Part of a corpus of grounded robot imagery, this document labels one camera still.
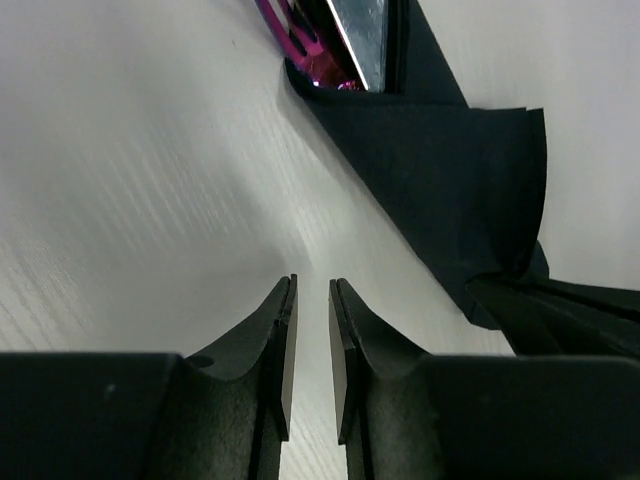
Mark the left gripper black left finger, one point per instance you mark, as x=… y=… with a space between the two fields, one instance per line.
x=221 y=413

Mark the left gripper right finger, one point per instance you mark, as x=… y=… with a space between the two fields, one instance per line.
x=404 y=413

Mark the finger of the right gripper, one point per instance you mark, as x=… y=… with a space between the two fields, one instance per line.
x=550 y=317
x=621 y=303

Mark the black paper napkin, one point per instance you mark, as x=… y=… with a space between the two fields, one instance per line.
x=464 y=186

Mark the iridescent fork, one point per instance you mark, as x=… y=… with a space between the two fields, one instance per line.
x=309 y=38

